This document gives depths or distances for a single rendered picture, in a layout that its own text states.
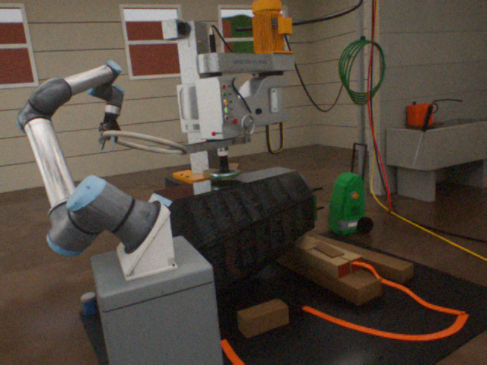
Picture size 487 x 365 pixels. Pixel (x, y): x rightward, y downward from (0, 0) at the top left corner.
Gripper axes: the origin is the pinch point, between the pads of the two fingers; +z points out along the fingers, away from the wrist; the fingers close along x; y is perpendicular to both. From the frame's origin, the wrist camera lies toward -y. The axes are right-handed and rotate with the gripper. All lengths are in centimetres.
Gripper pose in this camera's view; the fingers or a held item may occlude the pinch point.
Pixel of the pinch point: (106, 148)
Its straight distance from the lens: 250.1
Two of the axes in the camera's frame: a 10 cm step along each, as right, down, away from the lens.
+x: 9.8, 1.5, -1.6
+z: -1.6, 9.8, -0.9
